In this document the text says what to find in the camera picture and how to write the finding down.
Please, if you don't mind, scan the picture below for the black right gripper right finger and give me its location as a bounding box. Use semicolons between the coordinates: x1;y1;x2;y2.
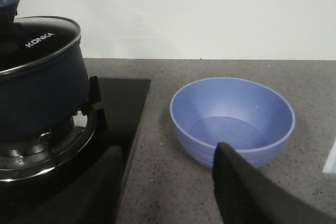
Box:
212;143;335;223

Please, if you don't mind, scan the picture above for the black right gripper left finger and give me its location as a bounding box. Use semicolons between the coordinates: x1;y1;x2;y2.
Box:
31;146;123;223

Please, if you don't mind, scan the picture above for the dark blue cooking pot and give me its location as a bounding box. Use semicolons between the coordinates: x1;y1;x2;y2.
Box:
1;45;90;142

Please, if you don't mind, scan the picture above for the black pot support grate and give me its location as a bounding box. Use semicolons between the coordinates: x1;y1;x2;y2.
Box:
1;76;101;182

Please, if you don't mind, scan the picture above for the black glass gas stove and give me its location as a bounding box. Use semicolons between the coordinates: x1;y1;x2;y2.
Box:
1;77;151;223

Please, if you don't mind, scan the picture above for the black round gas burner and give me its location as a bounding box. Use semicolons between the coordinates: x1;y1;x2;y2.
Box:
0;115;79;170

